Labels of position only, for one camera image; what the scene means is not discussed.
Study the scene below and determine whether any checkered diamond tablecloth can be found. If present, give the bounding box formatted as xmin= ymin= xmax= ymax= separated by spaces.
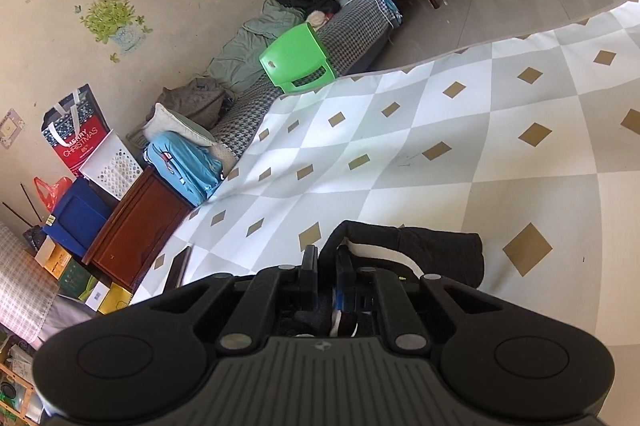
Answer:
xmin=129 ymin=0 xmax=640 ymax=426

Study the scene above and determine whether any red christmas gift bag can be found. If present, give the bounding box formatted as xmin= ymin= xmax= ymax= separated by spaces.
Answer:
xmin=40 ymin=84 xmax=111 ymax=177

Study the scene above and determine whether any black jacket with white stripes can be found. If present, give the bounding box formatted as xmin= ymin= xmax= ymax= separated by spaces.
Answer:
xmin=295 ymin=220 xmax=485 ymax=335

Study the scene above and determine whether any green plastic chair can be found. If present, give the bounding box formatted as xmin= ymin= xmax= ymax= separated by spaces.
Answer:
xmin=259 ymin=22 xmax=337 ymax=94

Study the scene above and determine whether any white perforated basket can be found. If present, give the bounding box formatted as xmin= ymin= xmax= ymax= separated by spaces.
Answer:
xmin=79 ymin=131 xmax=143 ymax=201

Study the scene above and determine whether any grey green blanket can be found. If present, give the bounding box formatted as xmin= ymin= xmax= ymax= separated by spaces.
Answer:
xmin=206 ymin=0 xmax=303 ymax=94

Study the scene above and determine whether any blue cartoon garment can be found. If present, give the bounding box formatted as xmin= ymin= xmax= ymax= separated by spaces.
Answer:
xmin=143 ymin=131 xmax=222 ymax=206

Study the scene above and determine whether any houndstooth sofa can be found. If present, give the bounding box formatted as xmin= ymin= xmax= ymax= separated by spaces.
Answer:
xmin=206 ymin=0 xmax=398 ymax=163

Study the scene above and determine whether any white pillow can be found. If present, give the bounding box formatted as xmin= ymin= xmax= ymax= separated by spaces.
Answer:
xmin=141 ymin=102 xmax=238 ymax=176

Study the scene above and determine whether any blue storage box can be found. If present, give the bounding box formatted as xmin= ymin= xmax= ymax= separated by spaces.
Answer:
xmin=43 ymin=178 xmax=112 ymax=258

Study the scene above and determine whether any smartphone on table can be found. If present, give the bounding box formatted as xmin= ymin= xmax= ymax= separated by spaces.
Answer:
xmin=163 ymin=244 xmax=192 ymax=293

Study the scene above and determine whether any orange plastic bag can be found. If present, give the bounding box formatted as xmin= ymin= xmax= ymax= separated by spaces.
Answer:
xmin=32 ymin=176 xmax=73 ymax=212

